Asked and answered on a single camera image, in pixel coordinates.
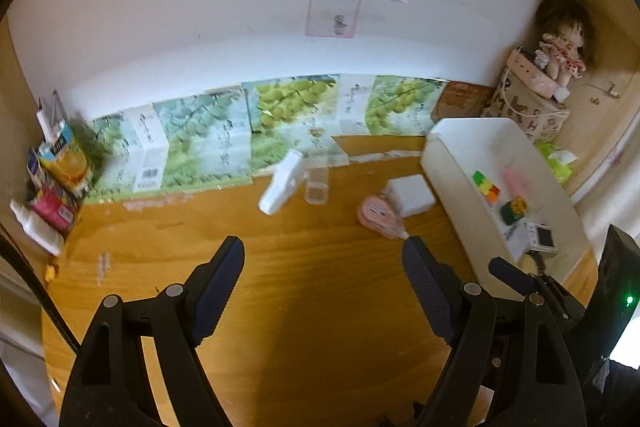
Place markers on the pink framed wall paper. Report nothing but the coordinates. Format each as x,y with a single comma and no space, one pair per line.
332,14

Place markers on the pink correction tape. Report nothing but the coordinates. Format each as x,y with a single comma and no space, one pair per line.
380,214

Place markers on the green tissue packet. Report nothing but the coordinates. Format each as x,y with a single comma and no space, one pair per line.
560,162

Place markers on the printed paper bag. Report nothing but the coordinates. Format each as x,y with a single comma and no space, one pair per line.
520,107

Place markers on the brown-haired doll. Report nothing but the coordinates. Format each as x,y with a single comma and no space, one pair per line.
562,52

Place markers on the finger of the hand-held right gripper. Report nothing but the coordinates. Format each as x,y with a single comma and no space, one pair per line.
510,273

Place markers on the multicoloured puzzle cube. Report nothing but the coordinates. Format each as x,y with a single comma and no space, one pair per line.
485,187

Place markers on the green bottle with gold cap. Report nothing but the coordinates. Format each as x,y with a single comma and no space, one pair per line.
514,211

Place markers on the white plastic bin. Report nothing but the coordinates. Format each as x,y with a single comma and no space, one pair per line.
450,167

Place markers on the clear plastic cup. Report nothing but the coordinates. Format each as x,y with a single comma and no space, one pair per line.
317,187

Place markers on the white plastic bottle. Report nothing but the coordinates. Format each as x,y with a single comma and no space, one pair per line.
282,184

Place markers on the white plug charger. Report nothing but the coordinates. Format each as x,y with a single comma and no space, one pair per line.
410,194

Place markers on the orange juice carton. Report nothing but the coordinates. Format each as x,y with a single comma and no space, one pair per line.
67,162

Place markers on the white lotion bottle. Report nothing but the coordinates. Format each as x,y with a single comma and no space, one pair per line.
35,227

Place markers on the white tube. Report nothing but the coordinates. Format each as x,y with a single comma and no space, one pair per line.
45,122

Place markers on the brown cardboard box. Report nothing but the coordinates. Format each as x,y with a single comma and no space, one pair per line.
457,99

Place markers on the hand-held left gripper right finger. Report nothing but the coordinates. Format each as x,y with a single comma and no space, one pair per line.
431,294

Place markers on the small yellow object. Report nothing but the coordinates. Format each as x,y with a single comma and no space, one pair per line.
51,273

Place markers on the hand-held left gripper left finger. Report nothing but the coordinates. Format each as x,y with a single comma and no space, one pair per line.
220,287

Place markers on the pink patterned box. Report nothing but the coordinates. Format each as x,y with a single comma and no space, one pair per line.
530,74

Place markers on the small blue carton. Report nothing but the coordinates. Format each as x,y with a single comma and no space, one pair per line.
34,169

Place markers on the beige round zip case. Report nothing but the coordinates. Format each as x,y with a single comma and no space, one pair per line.
526,262

